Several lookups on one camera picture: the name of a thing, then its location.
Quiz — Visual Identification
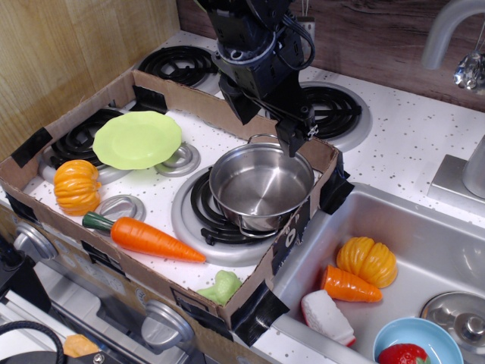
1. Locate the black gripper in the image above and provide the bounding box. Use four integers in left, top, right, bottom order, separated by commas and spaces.
212, 29, 319, 158

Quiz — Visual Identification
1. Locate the orange toy carrot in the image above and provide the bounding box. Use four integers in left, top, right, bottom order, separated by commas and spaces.
82, 212, 206, 263

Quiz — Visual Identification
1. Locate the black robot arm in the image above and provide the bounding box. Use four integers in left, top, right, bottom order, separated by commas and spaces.
198, 1, 318, 157

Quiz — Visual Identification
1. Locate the orange carrot half in sink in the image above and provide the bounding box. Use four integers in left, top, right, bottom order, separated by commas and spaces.
320, 265, 383, 303

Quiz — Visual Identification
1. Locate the light green plastic plate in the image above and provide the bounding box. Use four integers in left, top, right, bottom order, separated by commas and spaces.
92, 111, 182, 170

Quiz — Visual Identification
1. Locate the black back right burner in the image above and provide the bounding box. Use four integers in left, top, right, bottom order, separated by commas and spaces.
300, 81, 372, 152

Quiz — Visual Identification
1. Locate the black burner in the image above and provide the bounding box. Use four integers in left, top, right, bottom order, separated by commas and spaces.
136, 45, 219, 95
38, 108, 130, 185
171, 168, 276, 267
300, 81, 372, 152

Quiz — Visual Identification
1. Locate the stainless steel pot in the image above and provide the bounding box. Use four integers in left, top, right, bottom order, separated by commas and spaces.
208, 133, 315, 238

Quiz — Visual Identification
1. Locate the silver stove knob middle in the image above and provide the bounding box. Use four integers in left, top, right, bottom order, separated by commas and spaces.
155, 143, 201, 177

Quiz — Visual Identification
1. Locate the silver stove knob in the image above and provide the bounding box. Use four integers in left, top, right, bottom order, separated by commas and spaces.
95, 195, 146, 221
155, 143, 201, 177

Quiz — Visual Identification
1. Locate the black front right burner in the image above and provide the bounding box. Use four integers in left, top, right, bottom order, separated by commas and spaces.
171, 168, 276, 267

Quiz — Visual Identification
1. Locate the black back left burner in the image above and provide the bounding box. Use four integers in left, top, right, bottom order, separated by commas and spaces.
136, 45, 219, 95

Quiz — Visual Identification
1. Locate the orange toy pumpkin in sink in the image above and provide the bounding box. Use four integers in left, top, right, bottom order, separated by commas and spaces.
336, 237, 398, 288

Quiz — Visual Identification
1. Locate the brown cardboard fence box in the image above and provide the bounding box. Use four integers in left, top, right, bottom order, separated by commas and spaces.
1, 71, 340, 346

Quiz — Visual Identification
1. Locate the green toy vegetable piece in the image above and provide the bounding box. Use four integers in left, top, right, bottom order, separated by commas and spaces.
197, 270, 243, 306

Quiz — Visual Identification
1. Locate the silver toy faucet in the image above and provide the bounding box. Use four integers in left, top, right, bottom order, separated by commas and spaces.
421, 0, 485, 209

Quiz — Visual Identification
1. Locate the silver sink basin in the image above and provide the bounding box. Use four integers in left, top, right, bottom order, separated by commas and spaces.
273, 184, 484, 363

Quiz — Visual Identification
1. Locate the white red toy cheese wedge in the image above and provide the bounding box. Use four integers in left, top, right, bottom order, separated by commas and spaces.
300, 290, 355, 347

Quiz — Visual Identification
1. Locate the silver stove knob front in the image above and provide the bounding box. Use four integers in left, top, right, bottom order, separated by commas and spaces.
95, 195, 146, 221

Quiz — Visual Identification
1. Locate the black front left burner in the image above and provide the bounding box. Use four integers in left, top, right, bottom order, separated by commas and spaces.
38, 108, 130, 185

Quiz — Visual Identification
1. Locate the orange toy pumpkin in box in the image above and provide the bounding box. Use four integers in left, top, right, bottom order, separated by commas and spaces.
53, 159, 102, 216

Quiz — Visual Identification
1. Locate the silver oven knob right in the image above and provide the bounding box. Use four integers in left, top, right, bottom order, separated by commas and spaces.
141, 300, 194, 351

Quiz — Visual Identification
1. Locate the silver oven knob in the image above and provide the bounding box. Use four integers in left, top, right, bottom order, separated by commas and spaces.
141, 300, 194, 351
14, 221, 58, 262

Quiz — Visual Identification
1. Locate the red toy strawberry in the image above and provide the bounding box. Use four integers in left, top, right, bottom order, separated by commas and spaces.
377, 344, 430, 364

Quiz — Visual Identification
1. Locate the silver pot lid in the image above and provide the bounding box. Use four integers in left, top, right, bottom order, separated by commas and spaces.
420, 291, 484, 363

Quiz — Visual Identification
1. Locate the light blue bowl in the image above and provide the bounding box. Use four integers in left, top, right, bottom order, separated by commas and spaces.
373, 318, 464, 363

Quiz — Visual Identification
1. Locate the silver oven knob left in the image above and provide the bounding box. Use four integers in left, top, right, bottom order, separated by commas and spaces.
14, 221, 58, 262

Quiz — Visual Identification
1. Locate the orange toy piece bottom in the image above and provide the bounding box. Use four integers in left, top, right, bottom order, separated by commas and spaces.
63, 334, 99, 358

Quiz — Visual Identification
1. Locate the black cable bottom left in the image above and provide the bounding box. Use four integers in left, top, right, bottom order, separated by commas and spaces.
0, 320, 65, 364

